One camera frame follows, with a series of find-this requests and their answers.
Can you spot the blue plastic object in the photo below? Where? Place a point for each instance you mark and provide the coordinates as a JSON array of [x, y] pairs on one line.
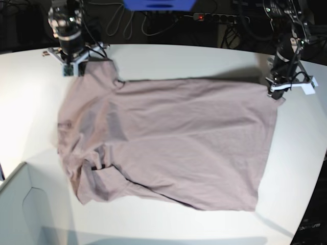
[[159, 5]]

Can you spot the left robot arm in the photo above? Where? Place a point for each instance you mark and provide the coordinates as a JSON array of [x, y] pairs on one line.
[[292, 34]]

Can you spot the mauve t-shirt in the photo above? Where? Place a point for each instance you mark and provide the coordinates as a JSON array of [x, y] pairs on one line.
[[202, 143]]

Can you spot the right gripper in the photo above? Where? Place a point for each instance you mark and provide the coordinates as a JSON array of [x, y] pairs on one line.
[[75, 65]]

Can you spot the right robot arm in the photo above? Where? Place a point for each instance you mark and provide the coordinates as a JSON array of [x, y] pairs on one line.
[[77, 44]]

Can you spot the black power strip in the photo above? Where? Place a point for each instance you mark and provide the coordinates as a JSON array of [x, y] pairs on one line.
[[216, 18]]

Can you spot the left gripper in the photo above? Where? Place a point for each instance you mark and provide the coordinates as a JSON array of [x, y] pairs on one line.
[[283, 76]]

